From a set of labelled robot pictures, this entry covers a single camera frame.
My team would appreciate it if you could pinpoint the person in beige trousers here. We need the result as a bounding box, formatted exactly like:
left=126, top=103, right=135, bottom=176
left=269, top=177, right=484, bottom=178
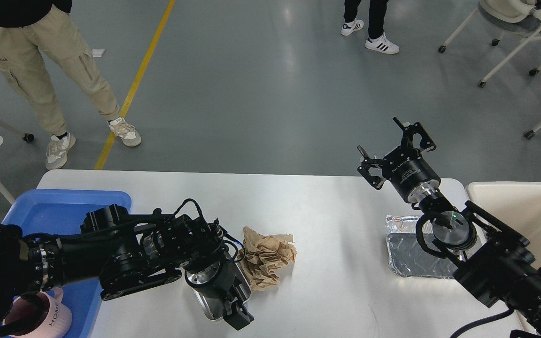
left=0, top=0, right=142, bottom=170

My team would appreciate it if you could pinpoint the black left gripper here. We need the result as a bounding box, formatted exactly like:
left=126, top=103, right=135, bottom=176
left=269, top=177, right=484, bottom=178
left=185, top=253, right=255, bottom=331

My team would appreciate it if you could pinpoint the white office chair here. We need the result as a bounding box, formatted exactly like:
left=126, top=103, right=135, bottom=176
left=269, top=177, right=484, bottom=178
left=438, top=0, right=541, bottom=88

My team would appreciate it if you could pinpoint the blue plastic tray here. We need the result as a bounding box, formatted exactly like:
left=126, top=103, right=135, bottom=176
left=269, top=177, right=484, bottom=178
left=2, top=189, right=132, bottom=338

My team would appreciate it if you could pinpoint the person in black trousers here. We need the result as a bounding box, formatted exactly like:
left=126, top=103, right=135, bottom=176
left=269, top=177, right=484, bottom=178
left=340, top=0, right=400, bottom=55

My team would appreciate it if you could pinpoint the aluminium foil tray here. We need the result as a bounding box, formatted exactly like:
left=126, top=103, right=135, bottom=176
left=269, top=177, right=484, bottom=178
left=385, top=215, right=457, bottom=279

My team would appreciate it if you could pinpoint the cream plastic bin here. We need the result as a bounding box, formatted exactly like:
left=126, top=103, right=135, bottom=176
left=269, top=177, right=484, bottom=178
left=466, top=182, right=541, bottom=267

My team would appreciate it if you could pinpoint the metal rectangular tin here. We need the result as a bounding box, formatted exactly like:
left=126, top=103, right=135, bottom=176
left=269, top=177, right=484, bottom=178
left=191, top=261, right=252, bottom=322

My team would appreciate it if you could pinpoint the pink mug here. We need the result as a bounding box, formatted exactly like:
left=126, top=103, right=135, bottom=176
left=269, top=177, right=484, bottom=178
left=3, top=287, right=73, bottom=338

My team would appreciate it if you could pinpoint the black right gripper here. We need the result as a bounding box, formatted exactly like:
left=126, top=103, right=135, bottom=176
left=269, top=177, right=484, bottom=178
left=357, top=117, right=441, bottom=203

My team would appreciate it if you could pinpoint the crumpled brown paper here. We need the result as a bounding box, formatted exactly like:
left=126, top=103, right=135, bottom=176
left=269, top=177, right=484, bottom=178
left=239, top=226, right=298, bottom=292

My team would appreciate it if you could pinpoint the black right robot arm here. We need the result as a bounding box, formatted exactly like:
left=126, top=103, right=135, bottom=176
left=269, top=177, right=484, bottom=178
left=358, top=117, right=541, bottom=338

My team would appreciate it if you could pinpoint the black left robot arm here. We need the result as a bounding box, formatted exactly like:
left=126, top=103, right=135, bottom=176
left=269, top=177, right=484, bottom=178
left=0, top=205, right=254, bottom=337

